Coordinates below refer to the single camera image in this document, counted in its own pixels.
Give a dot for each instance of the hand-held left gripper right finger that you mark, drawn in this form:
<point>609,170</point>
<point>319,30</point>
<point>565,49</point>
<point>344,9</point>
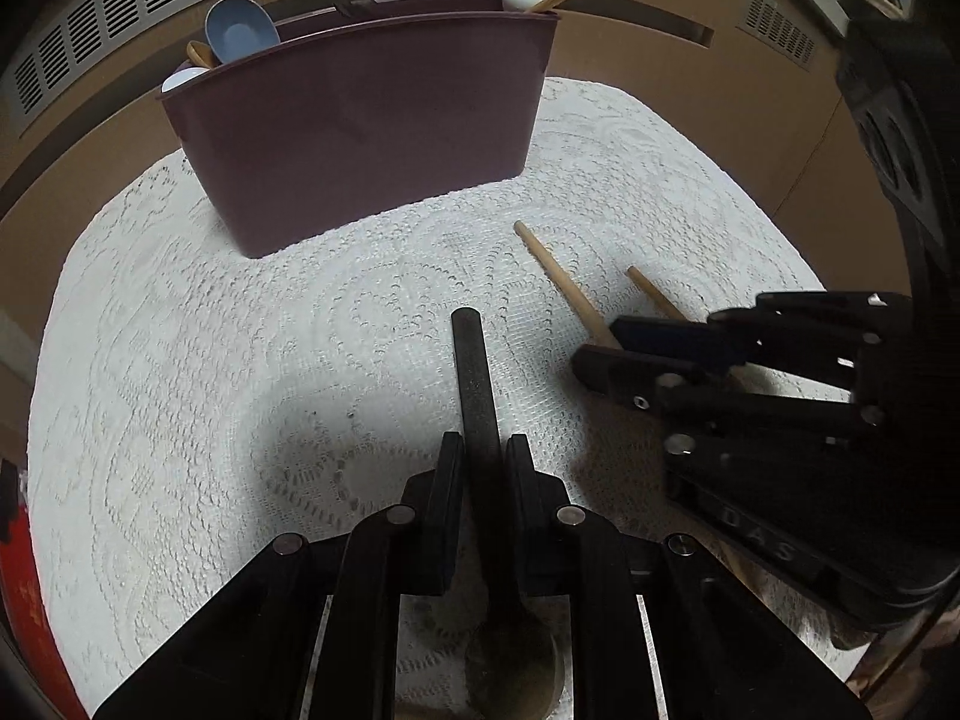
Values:
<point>540,532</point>

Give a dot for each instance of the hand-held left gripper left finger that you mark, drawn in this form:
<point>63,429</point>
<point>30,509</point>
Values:
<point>431,532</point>

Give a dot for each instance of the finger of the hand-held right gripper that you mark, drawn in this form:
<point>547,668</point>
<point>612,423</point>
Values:
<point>637,382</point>
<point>675,345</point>

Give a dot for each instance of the maroon plastic utensil holder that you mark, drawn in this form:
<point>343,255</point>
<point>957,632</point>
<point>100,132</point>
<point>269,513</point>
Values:
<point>360,127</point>

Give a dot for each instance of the blue plastic spoon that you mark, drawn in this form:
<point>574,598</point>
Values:
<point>240,34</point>

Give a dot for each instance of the brown wooden spoon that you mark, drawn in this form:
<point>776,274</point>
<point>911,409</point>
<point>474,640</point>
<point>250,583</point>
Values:
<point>201,54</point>

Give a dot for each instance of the white lace tablecloth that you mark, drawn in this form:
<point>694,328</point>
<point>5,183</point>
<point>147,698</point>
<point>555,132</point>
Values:
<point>225,360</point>

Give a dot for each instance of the wooden kitchen cabinet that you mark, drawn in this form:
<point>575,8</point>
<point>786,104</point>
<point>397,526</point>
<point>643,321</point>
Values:
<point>645,67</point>

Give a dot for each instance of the small grey vent grille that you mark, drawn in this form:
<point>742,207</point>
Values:
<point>776,30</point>

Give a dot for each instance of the red doormat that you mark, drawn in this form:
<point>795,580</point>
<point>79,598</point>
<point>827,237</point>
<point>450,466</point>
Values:
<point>30,615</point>

